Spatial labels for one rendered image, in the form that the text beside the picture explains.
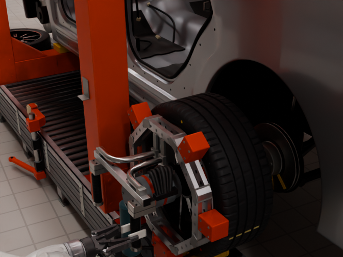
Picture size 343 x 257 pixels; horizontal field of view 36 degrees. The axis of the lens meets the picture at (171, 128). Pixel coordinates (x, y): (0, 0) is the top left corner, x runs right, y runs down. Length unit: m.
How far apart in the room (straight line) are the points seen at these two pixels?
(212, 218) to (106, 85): 0.76
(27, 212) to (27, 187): 0.31
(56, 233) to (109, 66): 1.42
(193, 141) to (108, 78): 0.59
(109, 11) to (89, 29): 0.11
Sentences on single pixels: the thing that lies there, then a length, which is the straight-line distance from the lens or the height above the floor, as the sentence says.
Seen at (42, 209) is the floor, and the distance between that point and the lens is 3.63.
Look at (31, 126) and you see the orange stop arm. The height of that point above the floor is 0.47.
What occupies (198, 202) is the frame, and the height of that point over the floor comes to 0.94.
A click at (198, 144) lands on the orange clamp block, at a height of 1.14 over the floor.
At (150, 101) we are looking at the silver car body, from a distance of 3.04.
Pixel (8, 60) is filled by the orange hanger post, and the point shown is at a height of 0.70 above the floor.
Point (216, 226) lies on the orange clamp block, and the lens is 1.91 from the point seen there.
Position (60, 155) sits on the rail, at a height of 0.39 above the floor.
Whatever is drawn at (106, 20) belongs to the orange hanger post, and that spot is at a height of 1.45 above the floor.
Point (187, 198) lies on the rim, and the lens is 2.22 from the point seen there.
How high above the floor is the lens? 2.03
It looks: 27 degrees down
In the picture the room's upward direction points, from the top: 1 degrees counter-clockwise
